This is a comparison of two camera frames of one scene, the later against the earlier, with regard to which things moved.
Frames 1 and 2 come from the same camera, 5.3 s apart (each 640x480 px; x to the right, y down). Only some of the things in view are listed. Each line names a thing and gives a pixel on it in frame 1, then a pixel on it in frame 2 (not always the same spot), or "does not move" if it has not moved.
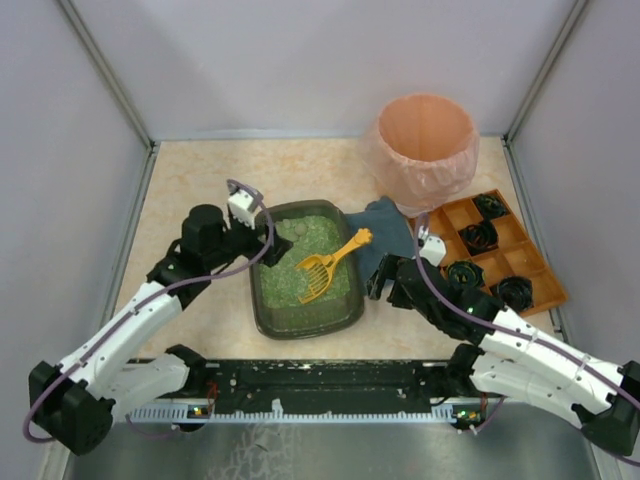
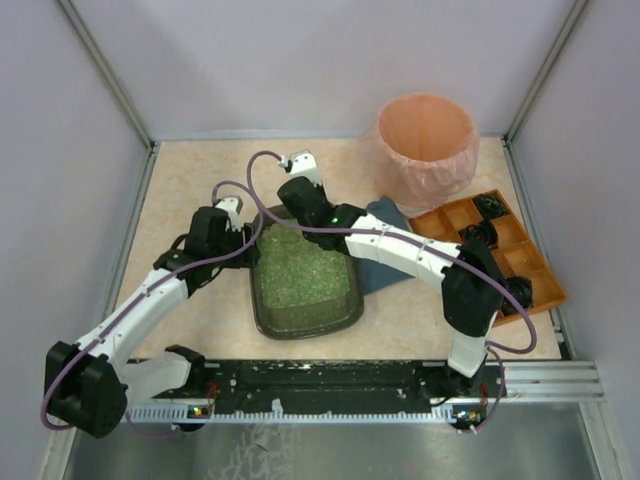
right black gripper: (392, 279) to (298, 194)
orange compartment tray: (487, 250) does not move
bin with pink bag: (424, 151) does not move
